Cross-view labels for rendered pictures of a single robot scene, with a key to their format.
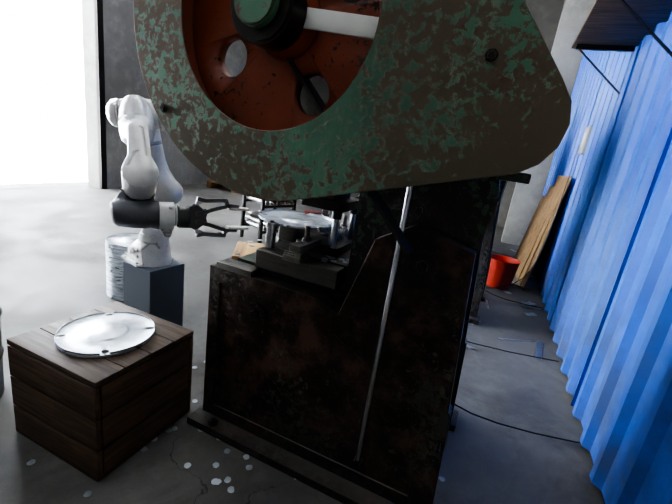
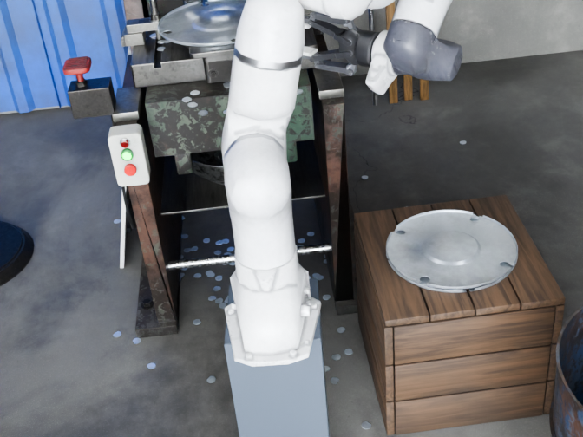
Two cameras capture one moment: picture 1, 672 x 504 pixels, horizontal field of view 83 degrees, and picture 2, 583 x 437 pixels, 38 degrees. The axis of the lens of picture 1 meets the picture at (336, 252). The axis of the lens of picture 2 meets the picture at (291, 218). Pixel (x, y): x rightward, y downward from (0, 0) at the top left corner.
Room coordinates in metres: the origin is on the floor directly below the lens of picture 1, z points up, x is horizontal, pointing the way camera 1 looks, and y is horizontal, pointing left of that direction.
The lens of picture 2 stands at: (2.06, 1.99, 1.53)
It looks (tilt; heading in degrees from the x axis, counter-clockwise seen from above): 34 degrees down; 247
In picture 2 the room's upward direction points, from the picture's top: 6 degrees counter-clockwise
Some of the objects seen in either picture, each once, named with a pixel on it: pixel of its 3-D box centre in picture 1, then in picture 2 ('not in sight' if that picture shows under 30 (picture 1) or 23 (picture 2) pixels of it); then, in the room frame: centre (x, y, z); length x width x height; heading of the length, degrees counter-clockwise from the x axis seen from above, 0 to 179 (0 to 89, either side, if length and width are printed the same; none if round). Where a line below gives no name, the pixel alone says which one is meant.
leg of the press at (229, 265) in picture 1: (317, 351); (326, 88); (1.06, 0.01, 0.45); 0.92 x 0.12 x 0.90; 68
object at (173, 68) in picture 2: (324, 254); (224, 42); (1.36, 0.04, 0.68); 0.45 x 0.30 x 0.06; 158
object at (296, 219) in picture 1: (297, 219); (219, 20); (1.40, 0.16, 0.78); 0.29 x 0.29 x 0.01
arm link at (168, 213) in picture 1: (166, 220); (385, 63); (1.19, 0.56, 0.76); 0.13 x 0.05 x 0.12; 30
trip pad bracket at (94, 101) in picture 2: not in sight; (97, 117); (1.73, 0.14, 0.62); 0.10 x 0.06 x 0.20; 158
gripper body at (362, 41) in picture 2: (191, 216); (359, 47); (1.21, 0.49, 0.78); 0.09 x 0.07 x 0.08; 120
